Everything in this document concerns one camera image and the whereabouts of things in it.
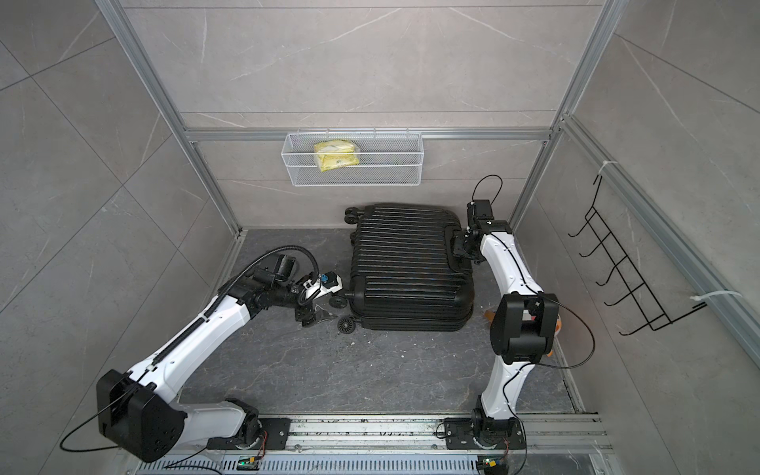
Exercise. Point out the metal base rail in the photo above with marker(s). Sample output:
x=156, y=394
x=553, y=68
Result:
x=402, y=444

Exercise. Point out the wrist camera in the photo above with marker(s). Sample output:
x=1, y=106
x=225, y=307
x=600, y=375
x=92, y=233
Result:
x=324, y=284
x=479, y=213

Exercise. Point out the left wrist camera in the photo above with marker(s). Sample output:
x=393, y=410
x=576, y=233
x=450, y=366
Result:
x=324, y=284

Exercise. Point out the black hard-shell suitcase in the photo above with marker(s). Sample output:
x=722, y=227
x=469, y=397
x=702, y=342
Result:
x=404, y=274

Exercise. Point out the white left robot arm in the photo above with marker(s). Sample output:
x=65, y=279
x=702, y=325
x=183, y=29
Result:
x=137, y=410

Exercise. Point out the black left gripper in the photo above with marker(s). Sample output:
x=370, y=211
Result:
x=309, y=315

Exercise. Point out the aluminium frame profiles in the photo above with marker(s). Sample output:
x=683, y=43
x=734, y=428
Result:
x=734, y=312

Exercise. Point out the orange monster plush toy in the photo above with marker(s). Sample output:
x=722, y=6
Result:
x=525, y=336

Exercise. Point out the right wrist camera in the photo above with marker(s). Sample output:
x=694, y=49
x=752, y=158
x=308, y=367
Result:
x=479, y=213

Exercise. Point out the black wall hook rack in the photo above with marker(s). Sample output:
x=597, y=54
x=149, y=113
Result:
x=623, y=269

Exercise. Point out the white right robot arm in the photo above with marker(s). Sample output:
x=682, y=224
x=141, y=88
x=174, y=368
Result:
x=495, y=423

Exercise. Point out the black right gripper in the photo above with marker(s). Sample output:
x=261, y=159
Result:
x=459, y=249

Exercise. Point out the white wire mesh basket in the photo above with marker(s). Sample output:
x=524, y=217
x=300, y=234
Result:
x=386, y=159

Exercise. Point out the yellow packet in basket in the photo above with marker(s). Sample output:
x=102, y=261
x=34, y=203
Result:
x=335, y=154

